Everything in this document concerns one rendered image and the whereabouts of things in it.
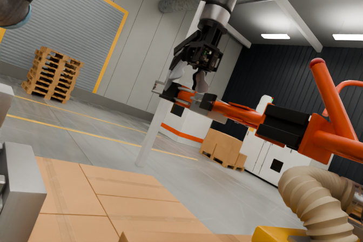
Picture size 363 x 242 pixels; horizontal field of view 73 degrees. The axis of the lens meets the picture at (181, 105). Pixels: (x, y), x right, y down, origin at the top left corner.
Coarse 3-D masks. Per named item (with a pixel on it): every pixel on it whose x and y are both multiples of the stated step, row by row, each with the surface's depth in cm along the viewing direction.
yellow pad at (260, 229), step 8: (256, 232) 23; (264, 232) 23; (272, 232) 23; (280, 232) 24; (288, 232) 25; (296, 232) 26; (304, 232) 27; (256, 240) 23; (264, 240) 23; (272, 240) 22; (280, 240) 22; (288, 240) 22; (296, 240) 22; (304, 240) 23
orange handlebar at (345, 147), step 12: (180, 96) 62; (216, 108) 50; (228, 108) 48; (240, 108) 46; (240, 120) 44; (252, 120) 42; (324, 132) 33; (324, 144) 32; (336, 144) 31; (348, 144) 30; (360, 144) 29; (348, 156) 30; (360, 156) 29
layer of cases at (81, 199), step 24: (48, 168) 135; (72, 168) 148; (96, 168) 163; (48, 192) 111; (72, 192) 120; (96, 192) 130; (120, 192) 141; (144, 192) 155; (168, 192) 172; (48, 216) 95; (72, 216) 101; (96, 216) 108; (120, 216) 116; (144, 216) 125; (168, 216) 136; (192, 216) 149; (48, 240) 82; (72, 240) 87; (96, 240) 92
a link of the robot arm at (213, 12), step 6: (204, 6) 65; (210, 6) 63; (216, 6) 63; (204, 12) 64; (210, 12) 63; (216, 12) 62; (222, 12) 63; (228, 12) 64; (204, 18) 64; (210, 18) 63; (216, 18) 63; (222, 18) 63; (228, 18) 65; (222, 24) 64
